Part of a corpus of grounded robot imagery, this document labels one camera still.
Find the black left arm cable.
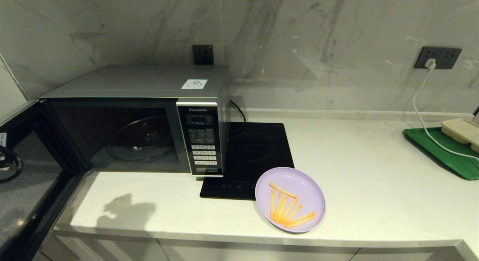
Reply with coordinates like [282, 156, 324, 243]
[0, 145, 24, 184]

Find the white warning sticker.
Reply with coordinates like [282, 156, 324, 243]
[181, 79, 208, 89]

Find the black glass microwave door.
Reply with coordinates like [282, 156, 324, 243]
[0, 99, 93, 261]

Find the glass microwave turntable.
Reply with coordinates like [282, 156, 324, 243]
[106, 115, 177, 163]

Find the white power cable with plug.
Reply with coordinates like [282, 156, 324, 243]
[412, 58, 479, 162]

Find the black wide wall socket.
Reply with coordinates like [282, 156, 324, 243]
[414, 46, 463, 70]

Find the purple round plate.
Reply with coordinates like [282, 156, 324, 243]
[255, 167, 326, 234]

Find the green plastic tray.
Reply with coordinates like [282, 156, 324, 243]
[403, 127, 479, 181]

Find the beige lunch box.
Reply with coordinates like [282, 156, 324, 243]
[440, 118, 479, 154]

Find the black induction cooktop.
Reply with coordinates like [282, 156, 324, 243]
[199, 122, 295, 201]

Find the silver microwave oven body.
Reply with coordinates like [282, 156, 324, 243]
[37, 64, 231, 178]

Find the grey cabinet door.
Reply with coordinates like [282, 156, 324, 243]
[157, 239, 361, 261]
[39, 231, 169, 261]

